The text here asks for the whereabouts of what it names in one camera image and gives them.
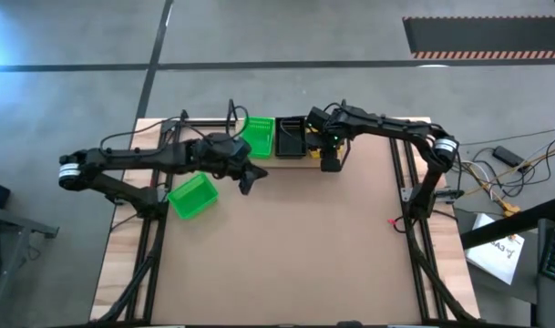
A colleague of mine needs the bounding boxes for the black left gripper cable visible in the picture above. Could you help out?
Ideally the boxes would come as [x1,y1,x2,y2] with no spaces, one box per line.
[229,104,252,138]

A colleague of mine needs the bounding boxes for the yellow cable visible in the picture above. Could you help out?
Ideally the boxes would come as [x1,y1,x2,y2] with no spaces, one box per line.
[457,149,555,218]

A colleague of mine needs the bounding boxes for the black power adapter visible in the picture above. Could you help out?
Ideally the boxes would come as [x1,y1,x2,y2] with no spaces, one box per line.
[492,145,526,169]

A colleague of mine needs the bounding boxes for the black hazard-striped floor mat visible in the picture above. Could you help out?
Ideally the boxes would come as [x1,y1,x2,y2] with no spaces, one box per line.
[403,15,555,60]

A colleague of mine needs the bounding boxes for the wooden shelf with black frame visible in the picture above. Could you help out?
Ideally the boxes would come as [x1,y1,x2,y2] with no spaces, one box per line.
[222,98,361,173]

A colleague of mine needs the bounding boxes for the grey metal stand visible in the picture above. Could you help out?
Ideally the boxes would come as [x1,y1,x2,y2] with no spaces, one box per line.
[0,203,60,315]

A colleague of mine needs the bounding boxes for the brown hardboard sheet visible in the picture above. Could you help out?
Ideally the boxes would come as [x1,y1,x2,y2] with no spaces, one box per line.
[149,125,423,325]

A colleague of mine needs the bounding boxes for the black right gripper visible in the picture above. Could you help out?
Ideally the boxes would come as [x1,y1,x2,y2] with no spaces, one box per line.
[305,107,349,173]

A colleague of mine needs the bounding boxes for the grey cable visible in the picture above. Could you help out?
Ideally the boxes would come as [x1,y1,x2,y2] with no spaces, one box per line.
[454,128,555,149]

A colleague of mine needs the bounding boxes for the grey desk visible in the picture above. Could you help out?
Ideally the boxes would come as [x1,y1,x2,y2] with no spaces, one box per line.
[529,217,555,328]

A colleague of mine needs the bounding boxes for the red and black wire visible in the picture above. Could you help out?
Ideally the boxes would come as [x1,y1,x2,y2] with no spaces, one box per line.
[387,216,410,234]

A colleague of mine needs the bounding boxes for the white printed box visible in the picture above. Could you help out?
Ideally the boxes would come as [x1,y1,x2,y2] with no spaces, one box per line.
[464,212,526,286]

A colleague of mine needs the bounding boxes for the black aluminium table frame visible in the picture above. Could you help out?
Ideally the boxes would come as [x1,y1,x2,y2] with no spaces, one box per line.
[89,108,483,325]

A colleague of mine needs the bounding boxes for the green plastic basket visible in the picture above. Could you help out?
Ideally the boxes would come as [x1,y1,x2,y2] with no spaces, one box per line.
[242,116,276,160]
[167,172,220,220]

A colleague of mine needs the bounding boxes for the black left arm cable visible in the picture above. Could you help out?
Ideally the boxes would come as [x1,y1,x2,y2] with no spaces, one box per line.
[98,116,183,150]

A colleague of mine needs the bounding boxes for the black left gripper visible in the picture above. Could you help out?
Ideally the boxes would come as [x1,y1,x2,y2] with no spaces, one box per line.
[198,131,270,196]

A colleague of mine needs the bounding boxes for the black plastic basket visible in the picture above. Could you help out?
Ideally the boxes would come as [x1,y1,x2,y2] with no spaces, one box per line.
[274,115,308,159]

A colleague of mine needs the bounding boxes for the black desk beam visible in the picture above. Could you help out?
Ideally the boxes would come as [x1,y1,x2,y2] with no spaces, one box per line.
[458,198,555,250]

